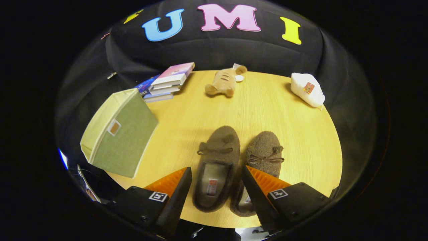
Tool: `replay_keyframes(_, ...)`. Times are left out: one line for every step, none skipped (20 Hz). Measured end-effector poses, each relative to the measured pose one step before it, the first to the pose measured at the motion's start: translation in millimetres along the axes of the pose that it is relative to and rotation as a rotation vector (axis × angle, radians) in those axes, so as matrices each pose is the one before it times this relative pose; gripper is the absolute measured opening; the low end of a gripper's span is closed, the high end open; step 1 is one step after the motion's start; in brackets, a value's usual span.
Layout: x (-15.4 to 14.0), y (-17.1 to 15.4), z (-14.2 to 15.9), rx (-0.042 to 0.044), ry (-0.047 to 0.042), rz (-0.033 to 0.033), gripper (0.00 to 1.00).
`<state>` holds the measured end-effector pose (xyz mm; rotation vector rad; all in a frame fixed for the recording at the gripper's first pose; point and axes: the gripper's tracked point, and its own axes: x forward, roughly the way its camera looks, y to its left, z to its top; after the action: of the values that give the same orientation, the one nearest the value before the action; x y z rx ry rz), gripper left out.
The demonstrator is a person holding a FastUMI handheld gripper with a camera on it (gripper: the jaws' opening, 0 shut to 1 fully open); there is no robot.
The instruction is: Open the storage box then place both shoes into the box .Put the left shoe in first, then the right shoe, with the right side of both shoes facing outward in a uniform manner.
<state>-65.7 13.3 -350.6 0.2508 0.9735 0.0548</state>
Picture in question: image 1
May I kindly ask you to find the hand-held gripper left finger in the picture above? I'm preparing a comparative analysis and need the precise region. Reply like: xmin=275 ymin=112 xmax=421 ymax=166
xmin=112 ymin=167 xmax=193 ymax=238

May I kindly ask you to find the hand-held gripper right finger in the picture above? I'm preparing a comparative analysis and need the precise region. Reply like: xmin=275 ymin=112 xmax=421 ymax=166
xmin=241 ymin=166 xmax=333 ymax=235

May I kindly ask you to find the brown fuzzy shoe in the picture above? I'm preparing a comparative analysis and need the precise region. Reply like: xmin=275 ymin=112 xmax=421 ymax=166
xmin=231 ymin=131 xmax=285 ymax=217
xmin=192 ymin=126 xmax=241 ymax=213

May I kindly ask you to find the green fabric storage box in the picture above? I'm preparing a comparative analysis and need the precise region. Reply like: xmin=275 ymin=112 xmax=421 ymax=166
xmin=80 ymin=88 xmax=159 ymax=179

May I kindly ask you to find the lit blue screen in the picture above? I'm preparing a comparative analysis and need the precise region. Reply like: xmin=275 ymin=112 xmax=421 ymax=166
xmin=59 ymin=147 xmax=101 ymax=203

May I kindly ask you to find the pale blue cover book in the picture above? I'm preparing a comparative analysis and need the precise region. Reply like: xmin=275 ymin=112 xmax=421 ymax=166
xmin=144 ymin=93 xmax=174 ymax=103

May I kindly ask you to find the white cover book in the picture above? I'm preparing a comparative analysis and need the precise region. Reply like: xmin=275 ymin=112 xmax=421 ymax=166
xmin=149 ymin=84 xmax=182 ymax=95

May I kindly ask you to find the white plush pouch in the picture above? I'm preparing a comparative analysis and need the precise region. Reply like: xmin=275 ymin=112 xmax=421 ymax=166
xmin=290 ymin=72 xmax=325 ymax=108

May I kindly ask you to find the tan striped plush toy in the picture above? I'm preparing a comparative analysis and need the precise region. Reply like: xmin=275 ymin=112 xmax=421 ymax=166
xmin=205 ymin=64 xmax=248 ymax=98

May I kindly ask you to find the pink cover book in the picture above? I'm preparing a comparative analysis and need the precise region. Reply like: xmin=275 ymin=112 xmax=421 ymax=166
xmin=152 ymin=62 xmax=195 ymax=86

